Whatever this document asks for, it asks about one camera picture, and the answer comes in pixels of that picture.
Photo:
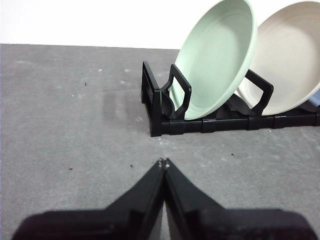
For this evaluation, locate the black plate rack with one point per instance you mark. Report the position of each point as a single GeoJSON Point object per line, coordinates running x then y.
{"type": "Point", "coordinates": [225, 123]}

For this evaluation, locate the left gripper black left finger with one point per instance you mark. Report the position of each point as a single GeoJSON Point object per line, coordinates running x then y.
{"type": "Point", "coordinates": [120, 222]}

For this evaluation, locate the pale green plate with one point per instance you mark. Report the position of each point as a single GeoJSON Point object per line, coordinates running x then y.
{"type": "Point", "coordinates": [215, 60]}

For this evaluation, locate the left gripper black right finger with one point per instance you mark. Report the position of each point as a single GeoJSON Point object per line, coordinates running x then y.
{"type": "Point", "coordinates": [212, 225]}

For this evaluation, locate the blue plate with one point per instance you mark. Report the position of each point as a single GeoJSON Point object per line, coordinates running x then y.
{"type": "Point", "coordinates": [315, 98]}

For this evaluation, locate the beige plate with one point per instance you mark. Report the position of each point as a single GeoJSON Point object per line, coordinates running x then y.
{"type": "Point", "coordinates": [287, 62]}

